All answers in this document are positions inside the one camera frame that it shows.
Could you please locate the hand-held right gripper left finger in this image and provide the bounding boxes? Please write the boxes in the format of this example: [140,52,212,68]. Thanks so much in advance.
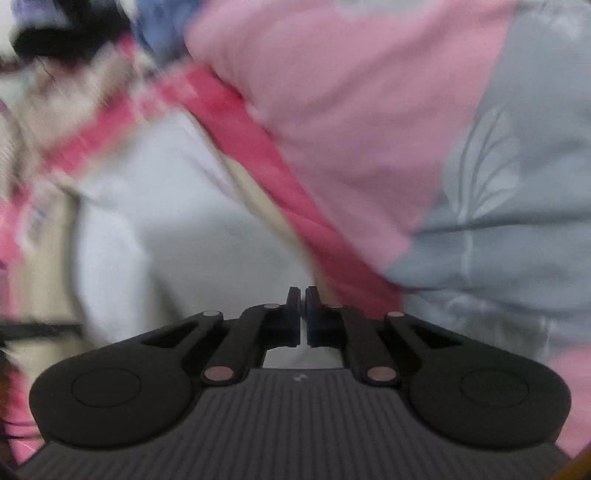
[139,286,303,387]

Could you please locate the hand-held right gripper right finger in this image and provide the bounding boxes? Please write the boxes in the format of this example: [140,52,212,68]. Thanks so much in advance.
[305,286,465,387]

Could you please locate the cream jacket with black trim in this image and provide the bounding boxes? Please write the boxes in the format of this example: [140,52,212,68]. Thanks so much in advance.
[0,111,342,370]

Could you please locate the pink floral bedsheet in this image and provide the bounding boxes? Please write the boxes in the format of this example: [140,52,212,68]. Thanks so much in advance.
[0,60,407,462]

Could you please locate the pink and grey quilt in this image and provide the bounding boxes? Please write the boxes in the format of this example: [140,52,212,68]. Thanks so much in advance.
[185,0,591,457]

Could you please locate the beige knit sweater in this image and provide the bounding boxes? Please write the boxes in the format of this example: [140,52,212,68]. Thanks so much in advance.
[0,41,158,195]

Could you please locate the blue and white garment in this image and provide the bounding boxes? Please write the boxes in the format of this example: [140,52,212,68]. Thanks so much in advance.
[131,0,199,61]

